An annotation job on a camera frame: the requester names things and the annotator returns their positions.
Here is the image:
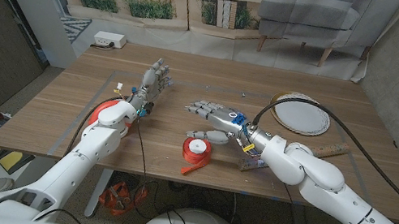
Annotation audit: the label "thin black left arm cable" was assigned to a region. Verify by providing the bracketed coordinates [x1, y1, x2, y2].
[31, 100, 172, 224]

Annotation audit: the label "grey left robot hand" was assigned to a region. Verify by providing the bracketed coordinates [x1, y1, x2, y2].
[126, 53, 178, 118]

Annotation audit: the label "white power strip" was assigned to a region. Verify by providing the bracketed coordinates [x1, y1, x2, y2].
[91, 29, 129, 52]

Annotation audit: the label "white gold-rimmed paper plate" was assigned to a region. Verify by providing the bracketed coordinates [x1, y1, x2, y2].
[264, 88, 335, 140]

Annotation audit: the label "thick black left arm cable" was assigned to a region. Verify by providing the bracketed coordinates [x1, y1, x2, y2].
[64, 88, 127, 164]

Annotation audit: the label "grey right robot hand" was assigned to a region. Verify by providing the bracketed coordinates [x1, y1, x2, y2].
[178, 97, 278, 158]

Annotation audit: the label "red ribbon spool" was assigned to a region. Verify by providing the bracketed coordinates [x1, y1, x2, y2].
[177, 135, 215, 179]

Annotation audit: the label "printed room backdrop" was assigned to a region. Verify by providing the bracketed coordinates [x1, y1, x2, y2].
[25, 0, 399, 89]

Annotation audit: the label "orange tool under table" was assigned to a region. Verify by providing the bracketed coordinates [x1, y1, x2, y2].
[96, 176, 150, 222]

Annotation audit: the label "white connector yellow wires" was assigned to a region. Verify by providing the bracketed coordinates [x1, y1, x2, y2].
[114, 81, 128, 97]

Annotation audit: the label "yellow black floor pad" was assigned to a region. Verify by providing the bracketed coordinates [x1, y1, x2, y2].
[0, 143, 37, 178]

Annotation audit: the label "patterned gift wrapping roll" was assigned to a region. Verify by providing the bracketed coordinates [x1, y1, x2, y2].
[236, 125, 351, 190]

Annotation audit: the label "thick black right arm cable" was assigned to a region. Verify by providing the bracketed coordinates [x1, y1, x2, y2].
[238, 90, 399, 224]

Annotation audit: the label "white table leg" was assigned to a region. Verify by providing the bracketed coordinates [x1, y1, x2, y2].
[82, 166, 115, 222]

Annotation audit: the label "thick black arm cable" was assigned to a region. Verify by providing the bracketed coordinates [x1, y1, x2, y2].
[238, 90, 399, 224]
[64, 88, 127, 164]

